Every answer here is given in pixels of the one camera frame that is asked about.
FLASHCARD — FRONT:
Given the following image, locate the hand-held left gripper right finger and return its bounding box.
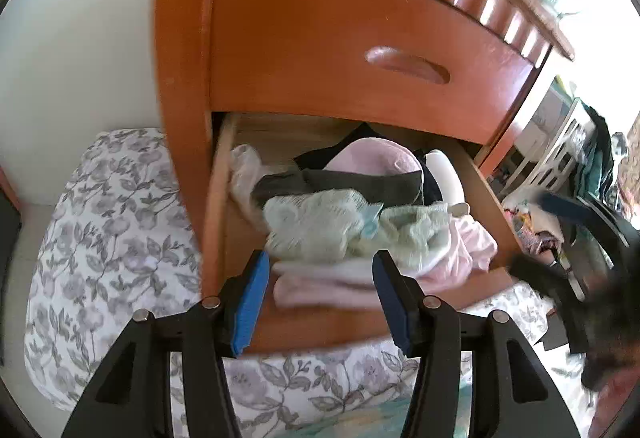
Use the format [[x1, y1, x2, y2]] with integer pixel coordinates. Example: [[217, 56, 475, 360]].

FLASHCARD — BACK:
[[372, 250, 583, 438]]

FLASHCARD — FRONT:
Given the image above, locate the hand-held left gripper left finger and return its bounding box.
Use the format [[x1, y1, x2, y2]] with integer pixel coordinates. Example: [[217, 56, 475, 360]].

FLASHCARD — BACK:
[[60, 249, 271, 438]]

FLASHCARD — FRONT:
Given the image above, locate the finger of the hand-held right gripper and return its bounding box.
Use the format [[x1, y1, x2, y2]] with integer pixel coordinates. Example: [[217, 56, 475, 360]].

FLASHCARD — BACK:
[[507, 255, 592, 354], [537, 190, 631, 243]]

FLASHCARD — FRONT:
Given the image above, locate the wooden drawer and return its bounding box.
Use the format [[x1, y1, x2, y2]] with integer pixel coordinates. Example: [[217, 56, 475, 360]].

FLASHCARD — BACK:
[[207, 0, 538, 146], [200, 113, 523, 359]]

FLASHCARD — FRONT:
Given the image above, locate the light green lace underwear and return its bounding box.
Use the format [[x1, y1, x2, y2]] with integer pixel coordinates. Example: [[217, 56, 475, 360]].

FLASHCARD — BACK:
[[262, 188, 453, 276]]

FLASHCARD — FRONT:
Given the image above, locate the person's right forearm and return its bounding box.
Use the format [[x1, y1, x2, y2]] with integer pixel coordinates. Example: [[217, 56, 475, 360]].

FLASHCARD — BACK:
[[587, 368, 640, 438]]

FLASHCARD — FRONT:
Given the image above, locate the closed wooden drawer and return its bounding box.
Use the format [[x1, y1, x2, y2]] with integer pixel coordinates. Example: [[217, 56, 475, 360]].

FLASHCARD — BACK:
[[207, 0, 538, 146]]

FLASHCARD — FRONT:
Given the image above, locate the colourful small cloth pile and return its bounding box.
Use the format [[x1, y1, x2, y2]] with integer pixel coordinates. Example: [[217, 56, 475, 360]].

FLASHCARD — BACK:
[[505, 203, 556, 259]]

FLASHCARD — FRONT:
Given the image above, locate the white laundry basket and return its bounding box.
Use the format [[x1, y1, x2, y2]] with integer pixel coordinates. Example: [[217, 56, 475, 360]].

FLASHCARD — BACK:
[[500, 98, 586, 199]]

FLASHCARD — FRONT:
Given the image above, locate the dark clothes pile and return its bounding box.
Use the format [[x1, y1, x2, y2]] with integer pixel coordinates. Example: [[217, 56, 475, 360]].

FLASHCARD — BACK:
[[572, 105, 621, 213]]

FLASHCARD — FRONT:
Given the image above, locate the pale pink cloth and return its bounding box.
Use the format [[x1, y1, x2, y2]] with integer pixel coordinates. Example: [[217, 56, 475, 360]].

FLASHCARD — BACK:
[[400, 215, 498, 289]]

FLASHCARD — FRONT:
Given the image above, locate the brown patterned curtain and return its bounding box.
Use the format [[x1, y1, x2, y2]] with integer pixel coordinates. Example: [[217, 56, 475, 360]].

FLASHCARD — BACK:
[[617, 118, 640, 219]]

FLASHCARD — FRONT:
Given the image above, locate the white storage box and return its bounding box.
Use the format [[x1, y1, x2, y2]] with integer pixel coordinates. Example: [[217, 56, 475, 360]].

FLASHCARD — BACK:
[[530, 88, 571, 143]]

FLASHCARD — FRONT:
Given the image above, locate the light blue checked blanket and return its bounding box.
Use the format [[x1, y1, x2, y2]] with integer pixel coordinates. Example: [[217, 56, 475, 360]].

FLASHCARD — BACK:
[[300, 398, 411, 438]]

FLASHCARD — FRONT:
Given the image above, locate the cream white garment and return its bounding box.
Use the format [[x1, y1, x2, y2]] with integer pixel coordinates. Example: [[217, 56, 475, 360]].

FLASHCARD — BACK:
[[430, 150, 471, 219]]

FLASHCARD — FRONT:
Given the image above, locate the dark grey cloth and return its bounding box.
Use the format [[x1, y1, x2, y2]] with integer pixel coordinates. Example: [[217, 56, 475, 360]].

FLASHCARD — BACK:
[[252, 165, 426, 211]]

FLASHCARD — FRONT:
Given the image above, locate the white crumpled cloth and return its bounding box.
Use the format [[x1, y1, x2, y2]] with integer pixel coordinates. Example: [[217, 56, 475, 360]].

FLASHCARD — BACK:
[[229, 144, 281, 219]]

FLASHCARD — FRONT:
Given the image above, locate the grey floral bed sheet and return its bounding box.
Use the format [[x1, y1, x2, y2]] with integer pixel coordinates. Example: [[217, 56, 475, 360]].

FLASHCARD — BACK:
[[22, 128, 596, 438]]

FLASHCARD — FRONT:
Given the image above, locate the pink padded bra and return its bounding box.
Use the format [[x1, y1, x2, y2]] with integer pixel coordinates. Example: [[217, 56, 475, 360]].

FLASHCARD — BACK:
[[325, 138, 423, 176]]

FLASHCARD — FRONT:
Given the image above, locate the black cloth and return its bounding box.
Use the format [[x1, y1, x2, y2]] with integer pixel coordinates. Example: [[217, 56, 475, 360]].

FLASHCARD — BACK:
[[295, 120, 386, 169]]

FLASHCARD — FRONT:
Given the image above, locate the wooden nightstand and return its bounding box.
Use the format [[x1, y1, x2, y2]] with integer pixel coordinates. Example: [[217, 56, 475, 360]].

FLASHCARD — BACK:
[[154, 0, 576, 269]]

